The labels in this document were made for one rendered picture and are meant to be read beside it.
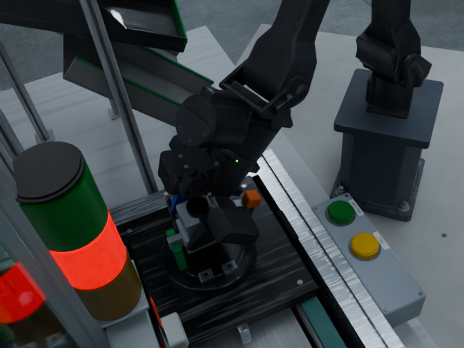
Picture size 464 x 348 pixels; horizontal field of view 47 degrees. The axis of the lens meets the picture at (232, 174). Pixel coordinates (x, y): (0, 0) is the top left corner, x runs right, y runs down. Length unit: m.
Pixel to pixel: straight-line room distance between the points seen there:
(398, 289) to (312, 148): 0.40
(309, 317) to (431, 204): 0.36
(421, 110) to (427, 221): 0.21
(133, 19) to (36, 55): 2.37
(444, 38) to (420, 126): 2.09
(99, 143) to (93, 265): 0.81
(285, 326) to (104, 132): 0.62
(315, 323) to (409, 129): 0.32
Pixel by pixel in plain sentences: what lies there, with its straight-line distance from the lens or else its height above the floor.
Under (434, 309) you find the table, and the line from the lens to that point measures 0.91.
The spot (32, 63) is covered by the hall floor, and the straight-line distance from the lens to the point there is 3.14.
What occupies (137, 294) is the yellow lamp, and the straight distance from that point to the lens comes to 0.45.
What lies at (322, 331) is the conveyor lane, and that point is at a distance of 0.77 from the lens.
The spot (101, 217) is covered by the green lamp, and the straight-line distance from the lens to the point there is 0.36.
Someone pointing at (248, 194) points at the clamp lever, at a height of 1.07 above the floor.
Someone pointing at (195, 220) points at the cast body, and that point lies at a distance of 0.71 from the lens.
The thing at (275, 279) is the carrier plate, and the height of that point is 0.97.
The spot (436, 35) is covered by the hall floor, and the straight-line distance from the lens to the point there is 2.95.
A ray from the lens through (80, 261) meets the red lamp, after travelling 0.38.
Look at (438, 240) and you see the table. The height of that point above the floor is 0.86.
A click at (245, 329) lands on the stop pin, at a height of 0.97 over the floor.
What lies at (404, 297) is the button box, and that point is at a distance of 0.79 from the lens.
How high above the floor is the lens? 1.64
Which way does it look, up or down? 48 degrees down
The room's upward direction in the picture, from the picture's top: 9 degrees counter-clockwise
